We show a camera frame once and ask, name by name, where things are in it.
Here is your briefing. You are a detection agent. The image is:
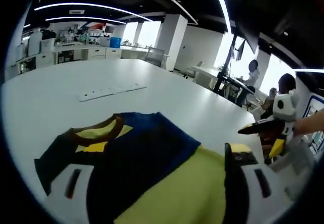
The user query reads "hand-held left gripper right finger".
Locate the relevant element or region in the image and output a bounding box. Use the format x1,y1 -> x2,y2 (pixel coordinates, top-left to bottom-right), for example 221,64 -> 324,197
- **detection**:
224,142 -> 288,224

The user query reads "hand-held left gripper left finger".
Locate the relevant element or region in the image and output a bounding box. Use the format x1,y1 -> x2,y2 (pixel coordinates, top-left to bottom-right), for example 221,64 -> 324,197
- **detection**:
52,142 -> 109,204

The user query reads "yellow blue black garment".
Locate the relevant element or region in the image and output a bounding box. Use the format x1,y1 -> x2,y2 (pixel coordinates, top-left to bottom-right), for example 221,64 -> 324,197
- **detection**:
34,111 -> 228,224

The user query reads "person's right hand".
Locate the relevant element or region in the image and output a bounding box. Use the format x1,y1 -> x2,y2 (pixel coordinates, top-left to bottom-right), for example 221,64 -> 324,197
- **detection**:
294,113 -> 317,135

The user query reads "grey chair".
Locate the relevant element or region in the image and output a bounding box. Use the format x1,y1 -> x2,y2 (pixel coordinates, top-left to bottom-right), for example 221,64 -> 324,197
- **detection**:
267,135 -> 316,202

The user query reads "blue framed board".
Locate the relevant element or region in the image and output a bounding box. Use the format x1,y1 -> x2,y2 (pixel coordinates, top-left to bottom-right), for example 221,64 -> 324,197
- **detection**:
302,95 -> 324,120

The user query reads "white side table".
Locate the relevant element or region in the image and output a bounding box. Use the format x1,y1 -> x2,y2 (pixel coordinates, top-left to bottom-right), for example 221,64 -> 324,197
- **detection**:
188,64 -> 224,86

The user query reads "white power strip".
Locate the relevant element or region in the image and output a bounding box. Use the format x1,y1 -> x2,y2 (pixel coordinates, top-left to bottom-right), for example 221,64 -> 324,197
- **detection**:
77,83 -> 148,103

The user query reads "narrow white pillar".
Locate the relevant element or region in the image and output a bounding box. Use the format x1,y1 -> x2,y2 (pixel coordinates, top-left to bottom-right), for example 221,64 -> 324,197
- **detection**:
164,13 -> 188,72

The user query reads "straight ceiling light strip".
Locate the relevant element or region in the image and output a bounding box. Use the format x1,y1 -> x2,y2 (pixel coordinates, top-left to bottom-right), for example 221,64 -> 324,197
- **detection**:
211,0 -> 234,34

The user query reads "glass fronted metal cabinet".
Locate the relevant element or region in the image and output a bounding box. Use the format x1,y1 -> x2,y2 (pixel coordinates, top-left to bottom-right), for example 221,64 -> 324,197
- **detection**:
145,47 -> 166,68

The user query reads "white lab counter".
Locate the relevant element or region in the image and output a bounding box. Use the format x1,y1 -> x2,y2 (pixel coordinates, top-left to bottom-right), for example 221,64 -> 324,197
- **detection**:
11,43 -> 150,74

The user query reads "white plastic container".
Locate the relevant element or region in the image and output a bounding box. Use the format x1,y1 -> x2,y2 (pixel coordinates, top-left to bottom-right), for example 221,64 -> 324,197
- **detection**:
27,31 -> 42,57

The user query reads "blue plastic bin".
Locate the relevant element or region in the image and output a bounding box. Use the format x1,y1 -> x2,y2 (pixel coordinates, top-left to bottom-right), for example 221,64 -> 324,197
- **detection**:
110,36 -> 123,49

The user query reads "short ceiling light strip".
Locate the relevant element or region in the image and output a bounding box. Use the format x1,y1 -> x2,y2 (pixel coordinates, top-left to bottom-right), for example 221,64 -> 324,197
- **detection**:
45,16 -> 128,24

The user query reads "long ceiling light strip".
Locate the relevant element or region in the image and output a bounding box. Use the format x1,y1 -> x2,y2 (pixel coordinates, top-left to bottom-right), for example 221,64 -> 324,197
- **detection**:
34,3 -> 153,22

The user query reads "black frame desk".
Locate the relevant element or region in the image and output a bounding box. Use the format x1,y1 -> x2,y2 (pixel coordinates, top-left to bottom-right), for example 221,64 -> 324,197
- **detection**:
212,72 -> 257,107

